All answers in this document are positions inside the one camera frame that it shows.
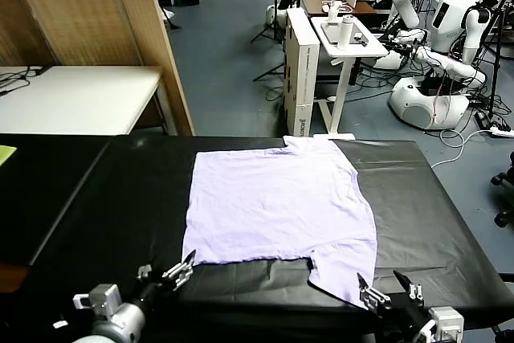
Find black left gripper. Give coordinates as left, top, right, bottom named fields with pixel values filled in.
left=134, top=249, right=197, bottom=314

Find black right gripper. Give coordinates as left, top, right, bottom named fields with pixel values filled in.
left=357, top=270, right=434, bottom=336

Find lavender t-shirt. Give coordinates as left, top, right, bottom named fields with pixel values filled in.
left=182, top=136, right=378, bottom=311

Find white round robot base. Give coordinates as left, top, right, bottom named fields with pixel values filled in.
left=264, top=4, right=288, bottom=25

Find black office chair base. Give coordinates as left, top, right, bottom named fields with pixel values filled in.
left=490, top=165, right=514, bottom=227

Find yellow-green paper sheet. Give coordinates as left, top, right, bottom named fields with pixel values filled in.
left=0, top=145, right=18, bottom=167

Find tall white cardboard box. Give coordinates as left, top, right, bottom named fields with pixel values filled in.
left=283, top=7, right=321, bottom=139

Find white side table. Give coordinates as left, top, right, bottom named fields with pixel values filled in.
left=311, top=15, right=390, bottom=140

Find white bottle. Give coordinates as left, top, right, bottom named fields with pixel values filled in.
left=336, top=14, right=357, bottom=50

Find grey tablet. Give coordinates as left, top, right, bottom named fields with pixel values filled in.
left=320, top=20, right=365, bottom=45

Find black light stand tripod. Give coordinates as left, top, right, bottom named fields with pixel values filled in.
left=249, top=0, right=290, bottom=45

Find wooden folding screen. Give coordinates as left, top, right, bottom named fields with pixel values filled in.
left=0, top=0, right=197, bottom=137

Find white humanoid robot black shoulders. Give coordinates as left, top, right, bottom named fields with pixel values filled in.
left=387, top=0, right=493, bottom=131

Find small white desk gadget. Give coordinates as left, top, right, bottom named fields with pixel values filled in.
left=322, top=0, right=354, bottom=22

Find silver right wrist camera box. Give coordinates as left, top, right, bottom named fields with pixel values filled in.
left=427, top=305, right=465, bottom=343

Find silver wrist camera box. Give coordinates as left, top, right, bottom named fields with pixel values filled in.
left=72, top=284, right=122, bottom=320
left=427, top=305, right=465, bottom=343

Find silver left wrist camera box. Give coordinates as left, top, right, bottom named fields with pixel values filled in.
left=72, top=284, right=122, bottom=320

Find black power adapter with cable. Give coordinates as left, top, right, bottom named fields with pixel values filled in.
left=0, top=63, right=53, bottom=97

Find black camera tripod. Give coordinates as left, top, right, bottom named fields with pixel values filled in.
left=475, top=0, right=514, bottom=127

